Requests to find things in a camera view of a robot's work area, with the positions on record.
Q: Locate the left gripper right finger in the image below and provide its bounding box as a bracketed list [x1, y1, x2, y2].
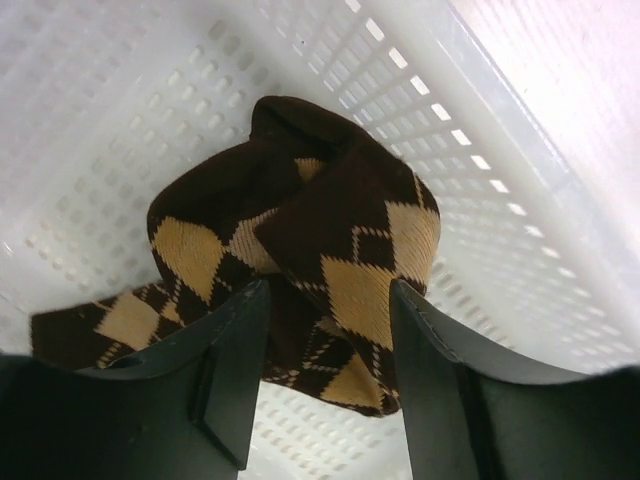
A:
[390, 280, 639, 479]

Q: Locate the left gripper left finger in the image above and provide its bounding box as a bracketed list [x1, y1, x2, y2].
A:
[1, 280, 270, 479]

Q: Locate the brown checkered sock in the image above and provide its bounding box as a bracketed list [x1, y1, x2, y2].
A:
[30, 96, 441, 417]

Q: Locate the white plastic bin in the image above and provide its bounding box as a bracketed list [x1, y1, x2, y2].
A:
[1, 1, 639, 479]

